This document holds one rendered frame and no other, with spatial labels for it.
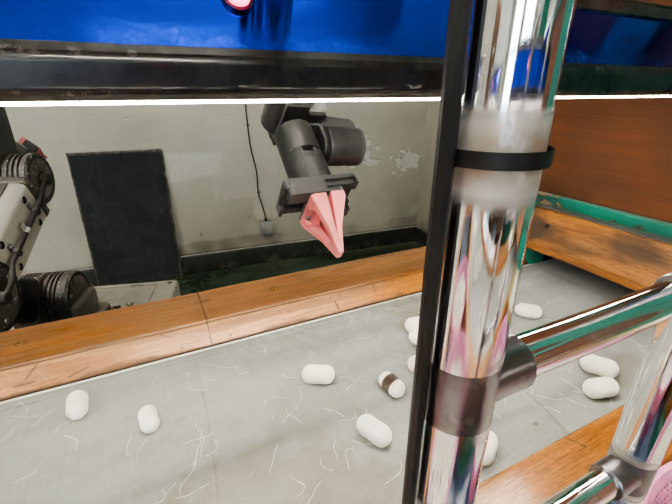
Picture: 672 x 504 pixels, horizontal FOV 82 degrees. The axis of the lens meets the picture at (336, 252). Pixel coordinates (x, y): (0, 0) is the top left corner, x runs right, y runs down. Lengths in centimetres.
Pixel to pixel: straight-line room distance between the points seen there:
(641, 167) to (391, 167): 212
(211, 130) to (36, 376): 195
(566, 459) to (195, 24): 40
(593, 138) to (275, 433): 63
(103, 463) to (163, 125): 205
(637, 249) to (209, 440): 58
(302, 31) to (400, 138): 252
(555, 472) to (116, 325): 50
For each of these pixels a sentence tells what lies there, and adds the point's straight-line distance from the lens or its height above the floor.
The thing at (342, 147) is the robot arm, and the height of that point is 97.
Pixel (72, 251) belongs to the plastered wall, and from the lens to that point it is 257.
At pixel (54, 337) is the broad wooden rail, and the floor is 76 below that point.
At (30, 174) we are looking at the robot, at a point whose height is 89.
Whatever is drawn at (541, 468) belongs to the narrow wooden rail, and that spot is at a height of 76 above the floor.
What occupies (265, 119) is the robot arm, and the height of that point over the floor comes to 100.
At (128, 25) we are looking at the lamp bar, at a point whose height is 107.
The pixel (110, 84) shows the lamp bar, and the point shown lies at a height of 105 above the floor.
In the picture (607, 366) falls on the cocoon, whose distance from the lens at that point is 55.
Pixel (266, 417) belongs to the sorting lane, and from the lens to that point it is 43.
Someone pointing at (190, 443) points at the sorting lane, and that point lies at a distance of 43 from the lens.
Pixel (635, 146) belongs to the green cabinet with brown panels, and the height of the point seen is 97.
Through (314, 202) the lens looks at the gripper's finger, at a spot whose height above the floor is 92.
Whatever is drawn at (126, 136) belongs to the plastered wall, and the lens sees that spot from 238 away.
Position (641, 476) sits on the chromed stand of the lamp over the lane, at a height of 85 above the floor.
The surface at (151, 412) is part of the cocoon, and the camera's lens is 44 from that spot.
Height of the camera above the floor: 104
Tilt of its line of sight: 23 degrees down
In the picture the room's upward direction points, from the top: straight up
